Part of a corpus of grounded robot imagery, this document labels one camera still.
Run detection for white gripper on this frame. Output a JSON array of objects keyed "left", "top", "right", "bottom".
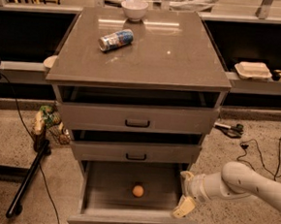
[{"left": 172, "top": 171, "right": 209, "bottom": 218}]

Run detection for orange fruit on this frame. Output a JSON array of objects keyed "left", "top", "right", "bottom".
[{"left": 132, "top": 184, "right": 144, "bottom": 198}]

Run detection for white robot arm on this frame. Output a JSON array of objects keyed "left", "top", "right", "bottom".
[{"left": 172, "top": 161, "right": 281, "bottom": 218}]

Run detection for middle grey drawer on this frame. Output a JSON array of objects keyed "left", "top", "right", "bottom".
[{"left": 71, "top": 130, "right": 203, "bottom": 164}]

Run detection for grey drawer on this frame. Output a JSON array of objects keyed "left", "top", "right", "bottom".
[
  {"left": 71, "top": 130, "right": 203, "bottom": 164},
  {"left": 68, "top": 161, "right": 197, "bottom": 224},
  {"left": 56, "top": 84, "right": 224, "bottom": 134}
]

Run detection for bottom grey drawer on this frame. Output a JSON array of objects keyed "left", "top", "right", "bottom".
[{"left": 68, "top": 161, "right": 197, "bottom": 224}]

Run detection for top grey drawer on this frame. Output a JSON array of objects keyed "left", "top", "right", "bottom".
[{"left": 56, "top": 84, "right": 224, "bottom": 134}]

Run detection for grey drawer cabinet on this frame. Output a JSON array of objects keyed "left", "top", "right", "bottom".
[{"left": 39, "top": 1, "right": 237, "bottom": 175}]

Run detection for scissors on floor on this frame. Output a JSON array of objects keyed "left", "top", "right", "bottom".
[{"left": 214, "top": 122, "right": 244, "bottom": 139}]

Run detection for white foam takeout box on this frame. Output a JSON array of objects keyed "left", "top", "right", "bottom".
[{"left": 234, "top": 62, "right": 271, "bottom": 80}]

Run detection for yellow black tape measure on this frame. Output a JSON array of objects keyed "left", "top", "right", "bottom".
[{"left": 271, "top": 69, "right": 281, "bottom": 81}]

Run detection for blue white can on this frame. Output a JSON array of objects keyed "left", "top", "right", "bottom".
[{"left": 98, "top": 29, "right": 134, "bottom": 51}]

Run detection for black pole on floor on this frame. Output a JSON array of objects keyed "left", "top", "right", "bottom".
[{"left": 5, "top": 140, "right": 49, "bottom": 218}]

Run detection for small white dish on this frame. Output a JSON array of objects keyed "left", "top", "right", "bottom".
[{"left": 44, "top": 55, "right": 57, "bottom": 69}]

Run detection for white bowl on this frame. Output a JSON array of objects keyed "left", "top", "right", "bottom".
[{"left": 121, "top": 0, "right": 149, "bottom": 21}]

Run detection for white plastic bag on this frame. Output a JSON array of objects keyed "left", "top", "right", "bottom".
[{"left": 168, "top": 0, "right": 219, "bottom": 12}]

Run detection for black power adapter cable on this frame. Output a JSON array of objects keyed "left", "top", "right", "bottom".
[{"left": 234, "top": 107, "right": 281, "bottom": 182}]

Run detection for wire basket with items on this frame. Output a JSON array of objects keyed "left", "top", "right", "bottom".
[{"left": 32, "top": 106, "right": 71, "bottom": 145}]

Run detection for black cable left floor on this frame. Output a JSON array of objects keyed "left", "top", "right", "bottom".
[{"left": 0, "top": 71, "right": 74, "bottom": 224}]

